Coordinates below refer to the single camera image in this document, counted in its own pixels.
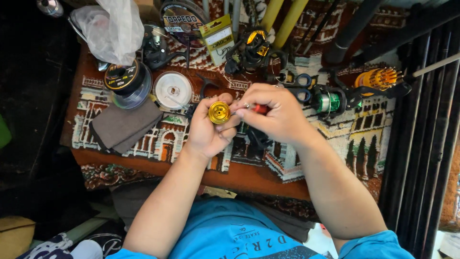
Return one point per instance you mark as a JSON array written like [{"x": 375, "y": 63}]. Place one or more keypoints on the gold reel spool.
[{"x": 219, "y": 112}]

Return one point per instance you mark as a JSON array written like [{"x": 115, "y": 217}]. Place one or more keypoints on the grey rod sections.
[{"x": 235, "y": 12}]

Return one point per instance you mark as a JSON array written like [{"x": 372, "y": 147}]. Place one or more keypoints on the grey folded cloth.
[{"x": 124, "y": 126}]

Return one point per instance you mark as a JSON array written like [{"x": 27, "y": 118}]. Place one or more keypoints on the tan bag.
[{"x": 16, "y": 237}]

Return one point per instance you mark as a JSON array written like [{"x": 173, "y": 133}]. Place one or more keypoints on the large dark line spool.
[{"x": 181, "y": 19}]

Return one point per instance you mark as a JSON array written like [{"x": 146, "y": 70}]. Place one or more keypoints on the patterned woven rug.
[{"x": 323, "y": 144}]

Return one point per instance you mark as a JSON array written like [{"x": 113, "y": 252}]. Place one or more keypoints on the black reel body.
[{"x": 258, "y": 138}]

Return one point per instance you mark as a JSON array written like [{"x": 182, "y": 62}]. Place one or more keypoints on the clear plastic bag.
[{"x": 109, "y": 28}]

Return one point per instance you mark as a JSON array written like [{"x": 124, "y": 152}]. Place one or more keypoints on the person's right hand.
[{"x": 284, "y": 115}]

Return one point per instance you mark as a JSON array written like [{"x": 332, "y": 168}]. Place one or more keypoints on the silver metal object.
[{"x": 50, "y": 6}]

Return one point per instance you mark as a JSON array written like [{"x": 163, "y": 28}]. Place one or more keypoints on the fishing reel with green spool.
[{"x": 332, "y": 101}]

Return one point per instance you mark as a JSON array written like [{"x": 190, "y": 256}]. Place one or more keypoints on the orange ribbed spool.
[{"x": 377, "y": 78}]

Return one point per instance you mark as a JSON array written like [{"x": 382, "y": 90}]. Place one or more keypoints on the bundle of black fishing rods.
[{"x": 424, "y": 151}]

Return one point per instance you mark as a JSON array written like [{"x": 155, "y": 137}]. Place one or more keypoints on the thick black rod tubes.
[{"x": 359, "y": 28}]

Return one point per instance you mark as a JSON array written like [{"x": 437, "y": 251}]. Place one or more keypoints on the yellow hook packet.
[{"x": 219, "y": 39}]

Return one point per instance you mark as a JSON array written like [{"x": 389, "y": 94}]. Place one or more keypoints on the person's grey shorts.
[{"x": 133, "y": 201}]

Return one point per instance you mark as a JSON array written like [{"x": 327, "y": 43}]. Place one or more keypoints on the white flat line spool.
[{"x": 173, "y": 90}]

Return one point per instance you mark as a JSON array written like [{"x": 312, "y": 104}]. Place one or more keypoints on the person's blue shirt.
[{"x": 244, "y": 233}]

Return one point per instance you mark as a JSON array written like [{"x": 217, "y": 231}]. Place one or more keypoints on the white thin rod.
[{"x": 436, "y": 64}]

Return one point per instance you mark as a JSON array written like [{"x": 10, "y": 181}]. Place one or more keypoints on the person's left hand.
[{"x": 201, "y": 133}]

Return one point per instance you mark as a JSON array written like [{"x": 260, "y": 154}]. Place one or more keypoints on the clear line spool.
[{"x": 134, "y": 99}]

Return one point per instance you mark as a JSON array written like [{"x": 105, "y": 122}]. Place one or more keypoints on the black labelled line spool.
[{"x": 124, "y": 76}]

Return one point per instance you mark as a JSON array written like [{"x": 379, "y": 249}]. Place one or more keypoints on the black and gold fishing reel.
[{"x": 251, "y": 52}]

